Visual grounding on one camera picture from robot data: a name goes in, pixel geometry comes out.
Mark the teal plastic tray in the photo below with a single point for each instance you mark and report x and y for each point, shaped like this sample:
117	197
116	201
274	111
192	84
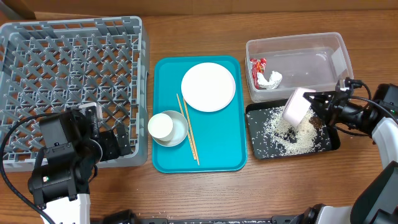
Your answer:
220	136

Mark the small white bowl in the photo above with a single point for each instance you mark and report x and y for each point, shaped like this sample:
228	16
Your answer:
296	107

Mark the grey bowl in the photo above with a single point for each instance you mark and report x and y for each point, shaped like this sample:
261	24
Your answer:
180	129

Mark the right wooden chopstick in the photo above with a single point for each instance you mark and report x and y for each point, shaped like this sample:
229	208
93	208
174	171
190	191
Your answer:
191	132

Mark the clear plastic bin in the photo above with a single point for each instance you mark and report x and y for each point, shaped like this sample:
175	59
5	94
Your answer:
313	61

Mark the grey dish rack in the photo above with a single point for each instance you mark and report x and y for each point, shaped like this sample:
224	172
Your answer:
49	66

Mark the large white plate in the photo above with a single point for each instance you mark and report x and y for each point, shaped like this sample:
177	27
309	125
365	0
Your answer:
208	87

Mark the red snack wrapper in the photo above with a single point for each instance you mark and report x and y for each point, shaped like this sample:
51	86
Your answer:
258	66

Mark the black tray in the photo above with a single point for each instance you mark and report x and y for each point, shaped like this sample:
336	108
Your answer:
261	146

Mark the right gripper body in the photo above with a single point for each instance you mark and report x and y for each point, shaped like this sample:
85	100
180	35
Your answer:
325	104

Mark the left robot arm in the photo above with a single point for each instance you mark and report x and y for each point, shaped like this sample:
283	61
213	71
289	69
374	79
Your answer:
64	167

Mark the white tissue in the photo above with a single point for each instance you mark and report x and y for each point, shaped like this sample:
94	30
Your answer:
272	83

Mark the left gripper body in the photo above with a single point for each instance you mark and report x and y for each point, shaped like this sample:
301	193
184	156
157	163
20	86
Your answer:
109	149

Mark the white rice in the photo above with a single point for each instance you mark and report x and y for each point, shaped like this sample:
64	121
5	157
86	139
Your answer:
280	137

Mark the brown food scrap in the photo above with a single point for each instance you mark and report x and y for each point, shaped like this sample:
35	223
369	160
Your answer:
316	122

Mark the white cup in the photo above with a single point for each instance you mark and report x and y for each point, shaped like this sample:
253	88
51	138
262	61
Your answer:
161	127

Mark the left wooden chopstick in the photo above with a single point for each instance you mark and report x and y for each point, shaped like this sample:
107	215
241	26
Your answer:
188	134

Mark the wooden chopstick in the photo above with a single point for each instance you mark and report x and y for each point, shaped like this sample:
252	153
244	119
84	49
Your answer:
188	134
191	132

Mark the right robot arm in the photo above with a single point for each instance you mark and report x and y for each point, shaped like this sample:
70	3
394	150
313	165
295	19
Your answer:
378	120

